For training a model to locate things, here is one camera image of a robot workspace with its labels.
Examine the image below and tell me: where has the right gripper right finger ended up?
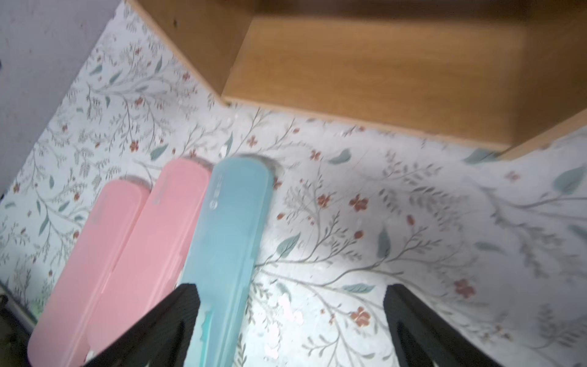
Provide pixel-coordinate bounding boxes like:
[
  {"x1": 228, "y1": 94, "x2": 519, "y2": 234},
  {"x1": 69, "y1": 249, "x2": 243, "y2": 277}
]
[{"x1": 383, "y1": 284, "x2": 500, "y2": 367}]

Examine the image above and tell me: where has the pink pencil case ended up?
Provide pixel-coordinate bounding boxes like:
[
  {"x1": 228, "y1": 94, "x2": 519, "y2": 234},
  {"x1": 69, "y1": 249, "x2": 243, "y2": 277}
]
[
  {"x1": 28, "y1": 180, "x2": 150, "y2": 366},
  {"x1": 87, "y1": 158, "x2": 210, "y2": 354}
]

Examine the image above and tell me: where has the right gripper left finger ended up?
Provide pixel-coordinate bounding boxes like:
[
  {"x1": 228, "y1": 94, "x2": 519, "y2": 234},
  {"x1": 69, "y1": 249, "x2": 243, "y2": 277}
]
[{"x1": 86, "y1": 284, "x2": 200, "y2": 366}]

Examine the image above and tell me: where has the wooden three-tier shelf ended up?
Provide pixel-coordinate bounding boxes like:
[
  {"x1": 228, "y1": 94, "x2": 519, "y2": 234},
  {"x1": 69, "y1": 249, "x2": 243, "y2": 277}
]
[{"x1": 132, "y1": 1, "x2": 586, "y2": 160}]

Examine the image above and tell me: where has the teal pencil case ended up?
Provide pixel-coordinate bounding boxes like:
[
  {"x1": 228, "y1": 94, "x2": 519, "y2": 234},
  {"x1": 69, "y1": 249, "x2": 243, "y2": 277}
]
[{"x1": 180, "y1": 157, "x2": 274, "y2": 366}]

